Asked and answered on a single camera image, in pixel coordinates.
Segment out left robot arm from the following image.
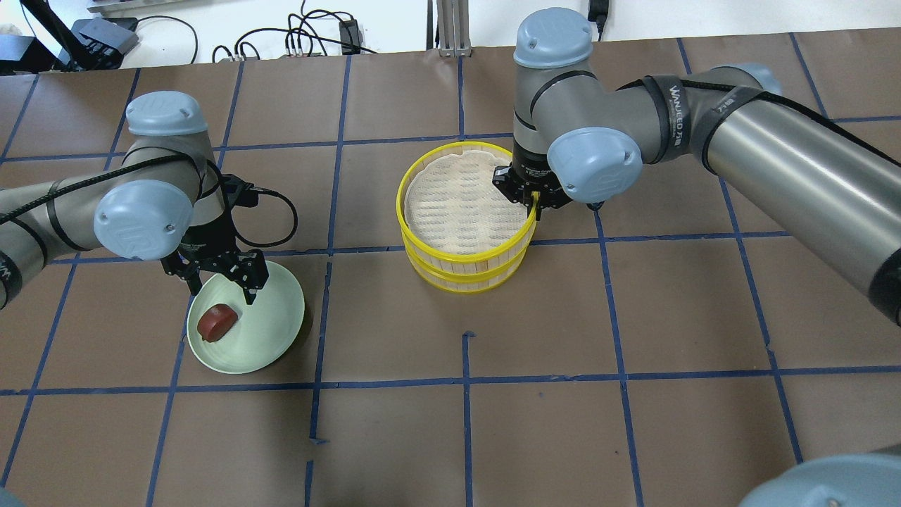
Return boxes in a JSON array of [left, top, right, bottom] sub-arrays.
[[1, 90, 268, 306]]

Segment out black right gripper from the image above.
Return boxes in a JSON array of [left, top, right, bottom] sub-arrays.
[[491, 164, 572, 220]]

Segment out aluminium frame post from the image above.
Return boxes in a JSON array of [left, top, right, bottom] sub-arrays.
[[436, 0, 472, 58]]

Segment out brown bun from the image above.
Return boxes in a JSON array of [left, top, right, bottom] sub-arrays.
[[196, 303, 239, 343]]

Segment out light green plate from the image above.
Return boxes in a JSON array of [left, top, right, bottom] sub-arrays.
[[187, 262, 305, 375]]

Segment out yellow steamer layer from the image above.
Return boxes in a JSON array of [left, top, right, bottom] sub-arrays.
[[403, 235, 531, 294], [395, 141, 537, 273]]

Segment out black power adapter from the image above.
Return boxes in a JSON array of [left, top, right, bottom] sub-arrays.
[[339, 19, 363, 54]]

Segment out black cables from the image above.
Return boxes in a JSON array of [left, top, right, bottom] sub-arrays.
[[134, 0, 367, 64]]

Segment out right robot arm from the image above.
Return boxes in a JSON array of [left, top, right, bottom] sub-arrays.
[[493, 7, 900, 323]]

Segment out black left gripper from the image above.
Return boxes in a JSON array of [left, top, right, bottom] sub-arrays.
[[160, 176, 268, 306]]

